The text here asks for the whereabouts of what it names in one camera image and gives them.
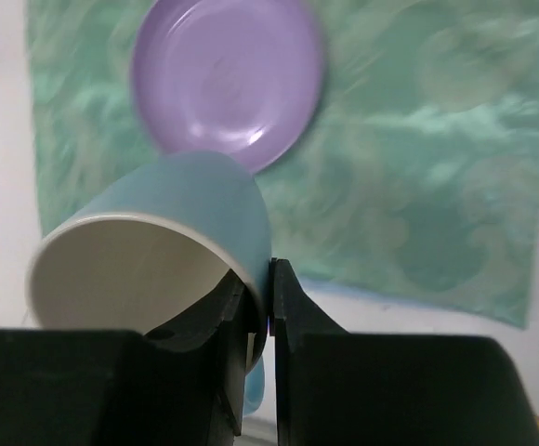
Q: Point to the lavender plastic plate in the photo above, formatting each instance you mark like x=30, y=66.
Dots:
x=243, y=78

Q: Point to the teal green cloth napkin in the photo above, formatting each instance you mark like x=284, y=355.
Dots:
x=418, y=178

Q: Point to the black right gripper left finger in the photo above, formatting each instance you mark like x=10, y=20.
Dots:
x=180, y=384

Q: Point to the light blue ceramic mug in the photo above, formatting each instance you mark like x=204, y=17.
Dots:
x=154, y=243

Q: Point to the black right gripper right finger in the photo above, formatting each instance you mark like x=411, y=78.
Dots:
x=334, y=387

